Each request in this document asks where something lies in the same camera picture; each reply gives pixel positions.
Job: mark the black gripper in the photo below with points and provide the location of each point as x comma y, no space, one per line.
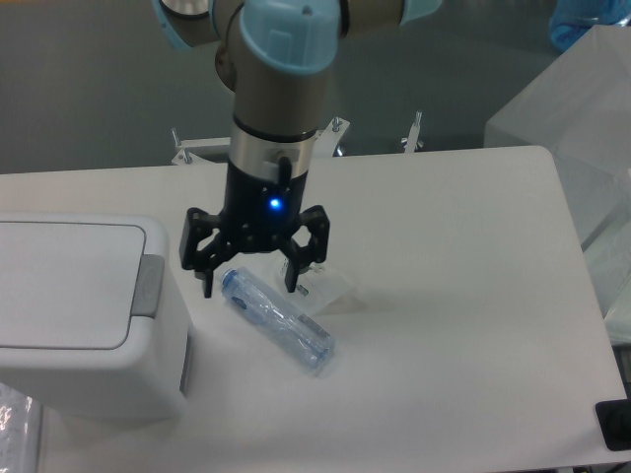
258,216

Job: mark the white push-lid trash can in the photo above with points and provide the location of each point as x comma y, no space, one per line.
93,323

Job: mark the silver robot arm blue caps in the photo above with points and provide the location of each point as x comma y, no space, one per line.
275,57

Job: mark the clear blue plastic bottle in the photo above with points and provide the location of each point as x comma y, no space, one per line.
290,329

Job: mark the crumpled white plastic wrapper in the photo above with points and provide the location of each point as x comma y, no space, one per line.
318,287

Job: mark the silver table clamp bolt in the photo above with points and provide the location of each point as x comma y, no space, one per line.
411,143

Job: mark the clear plastic bag lower left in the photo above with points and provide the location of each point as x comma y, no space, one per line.
20,431

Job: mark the translucent white storage box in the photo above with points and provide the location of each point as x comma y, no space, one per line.
578,109

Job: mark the blue plastic bag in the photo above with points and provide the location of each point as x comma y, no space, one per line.
570,20

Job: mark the black device at table edge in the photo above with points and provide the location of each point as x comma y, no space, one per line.
614,421

